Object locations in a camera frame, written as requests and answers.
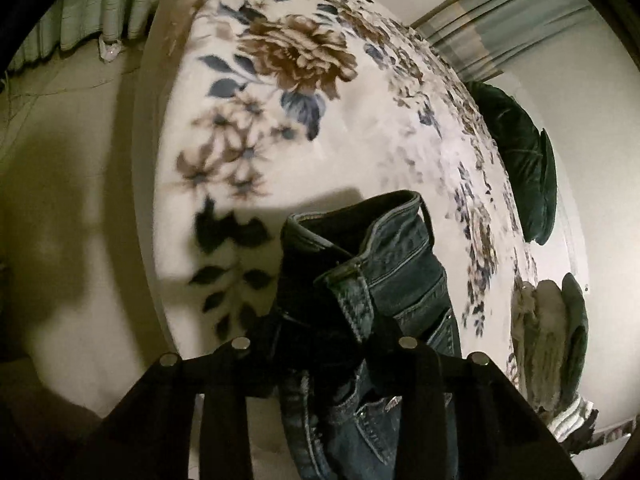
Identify dark blue jeans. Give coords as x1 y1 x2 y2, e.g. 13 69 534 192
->
272 191 460 479

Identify white bed headboard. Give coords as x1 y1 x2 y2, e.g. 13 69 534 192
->
555 156 591 299

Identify dark green plush blanket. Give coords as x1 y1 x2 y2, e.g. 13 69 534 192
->
465 81 558 246

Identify striped curtain near corner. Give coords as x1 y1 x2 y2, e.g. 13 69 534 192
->
6 0 153 73

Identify striped green curtain at window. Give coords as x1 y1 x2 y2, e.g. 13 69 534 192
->
416 0 600 81

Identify folded grey pants stack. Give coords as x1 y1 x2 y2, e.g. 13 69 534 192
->
511 280 598 443

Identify floral bed blanket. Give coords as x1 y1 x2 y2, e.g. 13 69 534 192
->
153 0 536 378

